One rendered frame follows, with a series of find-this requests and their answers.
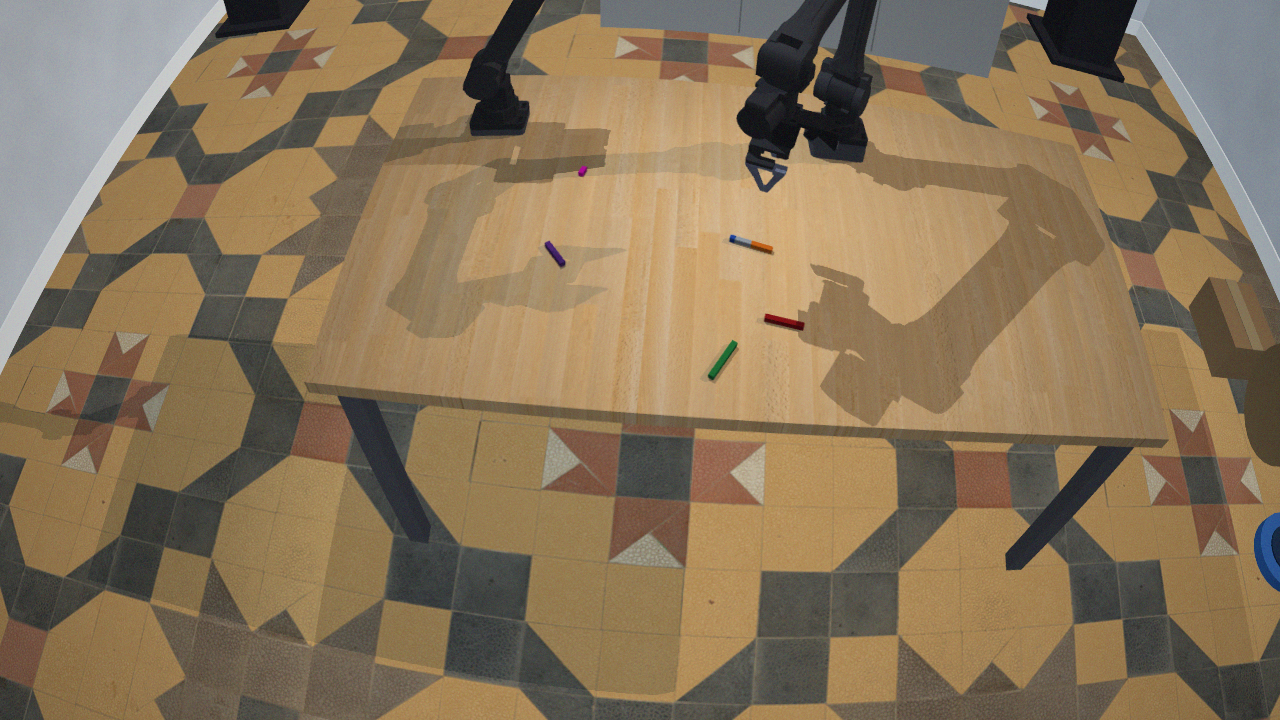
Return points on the green rod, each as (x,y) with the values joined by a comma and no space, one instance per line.
(722,360)

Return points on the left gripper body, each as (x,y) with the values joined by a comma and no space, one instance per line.
(758,147)

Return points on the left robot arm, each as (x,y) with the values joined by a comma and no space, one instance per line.
(835,84)

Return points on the dark red rod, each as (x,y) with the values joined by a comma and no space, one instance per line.
(784,322)

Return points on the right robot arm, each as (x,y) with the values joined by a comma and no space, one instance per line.
(504,111)

